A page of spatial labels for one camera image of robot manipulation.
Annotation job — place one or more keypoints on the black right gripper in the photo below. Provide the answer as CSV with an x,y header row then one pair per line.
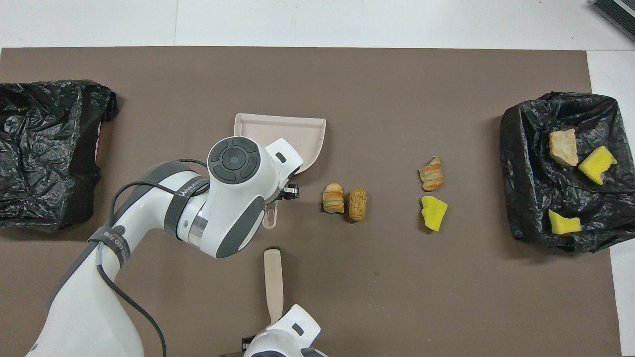
x,y
248,344

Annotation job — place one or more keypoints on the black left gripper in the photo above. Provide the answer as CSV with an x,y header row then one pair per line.
x,y
289,192

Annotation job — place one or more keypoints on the striped croissant bread piece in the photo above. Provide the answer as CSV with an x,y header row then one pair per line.
x,y
333,198
431,174
563,148

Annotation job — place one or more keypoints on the beige plastic dustpan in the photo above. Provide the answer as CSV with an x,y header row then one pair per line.
x,y
297,134

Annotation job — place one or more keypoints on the beige brush with black bristles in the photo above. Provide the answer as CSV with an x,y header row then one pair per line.
x,y
273,282

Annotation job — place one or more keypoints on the brown bread roll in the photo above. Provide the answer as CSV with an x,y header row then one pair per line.
x,y
357,204

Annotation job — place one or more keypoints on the yellow sponge wedge piece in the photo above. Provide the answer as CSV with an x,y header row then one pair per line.
x,y
434,213

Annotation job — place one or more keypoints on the green and yellow sponge piece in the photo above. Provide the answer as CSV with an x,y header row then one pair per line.
x,y
563,224

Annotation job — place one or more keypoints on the notched yellow sponge piece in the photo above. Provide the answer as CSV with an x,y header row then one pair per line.
x,y
595,166

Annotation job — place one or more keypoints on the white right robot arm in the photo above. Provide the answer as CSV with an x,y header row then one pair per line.
x,y
290,334

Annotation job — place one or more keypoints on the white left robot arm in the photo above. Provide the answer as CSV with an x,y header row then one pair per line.
x,y
228,198

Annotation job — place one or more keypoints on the black bag lined bin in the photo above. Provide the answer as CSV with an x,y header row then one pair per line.
x,y
536,188
44,158

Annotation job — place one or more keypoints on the brown table mat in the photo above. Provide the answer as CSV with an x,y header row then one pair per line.
x,y
198,74

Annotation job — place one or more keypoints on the black grille device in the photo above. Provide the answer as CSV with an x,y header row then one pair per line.
x,y
617,12

